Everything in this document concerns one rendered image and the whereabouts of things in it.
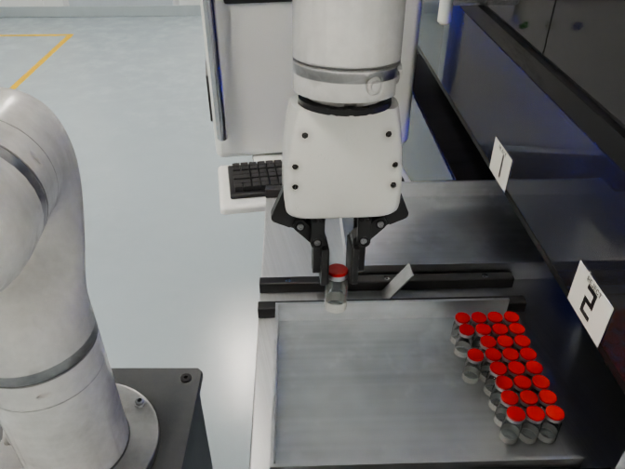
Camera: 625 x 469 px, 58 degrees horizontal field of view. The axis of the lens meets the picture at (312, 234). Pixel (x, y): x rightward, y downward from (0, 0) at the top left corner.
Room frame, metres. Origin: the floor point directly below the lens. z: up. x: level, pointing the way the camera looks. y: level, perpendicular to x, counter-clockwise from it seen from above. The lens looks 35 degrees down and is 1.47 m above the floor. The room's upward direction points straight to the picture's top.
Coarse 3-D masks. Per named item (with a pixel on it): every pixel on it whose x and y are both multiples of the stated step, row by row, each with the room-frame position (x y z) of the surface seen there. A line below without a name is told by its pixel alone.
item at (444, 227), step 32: (416, 192) 0.95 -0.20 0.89; (448, 192) 0.96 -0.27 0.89; (480, 192) 0.96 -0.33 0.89; (352, 224) 0.86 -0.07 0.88; (416, 224) 0.86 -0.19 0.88; (448, 224) 0.86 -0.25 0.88; (480, 224) 0.86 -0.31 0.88; (512, 224) 0.86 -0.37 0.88; (384, 256) 0.76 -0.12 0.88; (416, 256) 0.76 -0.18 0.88; (448, 256) 0.76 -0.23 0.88; (480, 256) 0.76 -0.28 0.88; (512, 256) 0.76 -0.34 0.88
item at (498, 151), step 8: (496, 144) 0.86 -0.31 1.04; (496, 152) 0.86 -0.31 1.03; (504, 152) 0.82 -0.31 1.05; (496, 160) 0.85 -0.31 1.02; (504, 160) 0.82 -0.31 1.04; (496, 168) 0.84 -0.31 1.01; (504, 168) 0.81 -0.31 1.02; (496, 176) 0.84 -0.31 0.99; (504, 176) 0.80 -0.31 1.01; (504, 184) 0.80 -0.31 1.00; (504, 192) 0.79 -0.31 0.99
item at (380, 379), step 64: (320, 320) 0.61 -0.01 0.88; (384, 320) 0.61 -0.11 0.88; (448, 320) 0.61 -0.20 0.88; (320, 384) 0.49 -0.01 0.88; (384, 384) 0.49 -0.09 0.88; (448, 384) 0.49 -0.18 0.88; (320, 448) 0.39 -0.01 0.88; (384, 448) 0.39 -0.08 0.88; (448, 448) 0.39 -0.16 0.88; (512, 448) 0.39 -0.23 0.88
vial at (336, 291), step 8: (328, 280) 0.41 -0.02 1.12; (336, 280) 0.41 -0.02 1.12; (344, 280) 0.41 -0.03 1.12; (328, 288) 0.41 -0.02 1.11; (336, 288) 0.41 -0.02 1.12; (344, 288) 0.41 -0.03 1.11; (328, 296) 0.41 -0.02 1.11; (336, 296) 0.41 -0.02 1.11; (344, 296) 0.41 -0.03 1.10; (328, 304) 0.41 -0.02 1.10; (336, 304) 0.40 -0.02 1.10; (344, 304) 0.41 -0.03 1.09; (336, 312) 0.40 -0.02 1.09
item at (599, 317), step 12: (576, 276) 0.53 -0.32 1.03; (588, 276) 0.51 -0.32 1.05; (576, 288) 0.52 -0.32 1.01; (600, 288) 0.48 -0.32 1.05; (576, 300) 0.52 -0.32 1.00; (600, 300) 0.47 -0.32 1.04; (576, 312) 0.51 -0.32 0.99; (588, 312) 0.49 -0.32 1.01; (600, 312) 0.47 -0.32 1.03; (612, 312) 0.45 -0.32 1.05; (588, 324) 0.48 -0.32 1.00; (600, 324) 0.46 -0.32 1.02; (600, 336) 0.45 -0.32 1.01
